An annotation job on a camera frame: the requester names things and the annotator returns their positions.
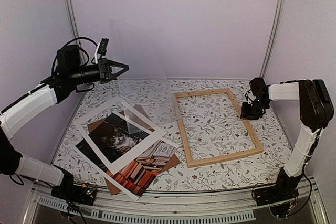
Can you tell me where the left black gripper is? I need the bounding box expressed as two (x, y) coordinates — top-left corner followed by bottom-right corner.
(70, 57), (129, 86)

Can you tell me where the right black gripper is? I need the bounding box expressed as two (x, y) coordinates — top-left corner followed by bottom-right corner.
(240, 99), (269, 120)

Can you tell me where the brown backing board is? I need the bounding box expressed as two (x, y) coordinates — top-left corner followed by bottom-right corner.
(88, 105), (181, 195)

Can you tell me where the clear acrylic sheet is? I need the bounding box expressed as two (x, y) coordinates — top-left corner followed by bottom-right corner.
(109, 19), (180, 140)

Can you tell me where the white mat board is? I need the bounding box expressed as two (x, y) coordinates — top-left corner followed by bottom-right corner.
(75, 97), (166, 174)

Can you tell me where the books and cat photo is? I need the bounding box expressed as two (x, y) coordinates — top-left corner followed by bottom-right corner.
(73, 111), (176, 201)

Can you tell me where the wooden picture frame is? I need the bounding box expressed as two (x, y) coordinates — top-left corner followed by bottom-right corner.
(173, 88), (264, 168)

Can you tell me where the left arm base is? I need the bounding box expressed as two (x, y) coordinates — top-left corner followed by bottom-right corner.
(51, 182), (97, 206)

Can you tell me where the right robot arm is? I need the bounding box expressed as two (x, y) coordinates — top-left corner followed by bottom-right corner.
(240, 77), (334, 201)

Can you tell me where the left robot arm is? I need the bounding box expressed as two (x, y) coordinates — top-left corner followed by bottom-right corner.
(1, 37), (129, 200)

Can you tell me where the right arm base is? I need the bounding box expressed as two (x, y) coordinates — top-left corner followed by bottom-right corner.
(251, 184), (299, 218)

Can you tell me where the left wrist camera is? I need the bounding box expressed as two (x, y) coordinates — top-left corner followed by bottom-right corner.
(92, 38), (109, 64)

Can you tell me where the front aluminium rail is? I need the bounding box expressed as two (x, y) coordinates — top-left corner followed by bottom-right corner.
(23, 178), (329, 223)

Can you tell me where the left aluminium post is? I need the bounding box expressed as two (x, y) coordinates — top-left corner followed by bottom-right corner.
(59, 0), (87, 65)

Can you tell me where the aluminium post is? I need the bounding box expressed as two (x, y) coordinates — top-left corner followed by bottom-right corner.
(259, 0), (285, 78)
(59, 0), (87, 65)

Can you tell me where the right aluminium post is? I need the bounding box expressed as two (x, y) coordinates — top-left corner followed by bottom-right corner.
(259, 0), (285, 78)

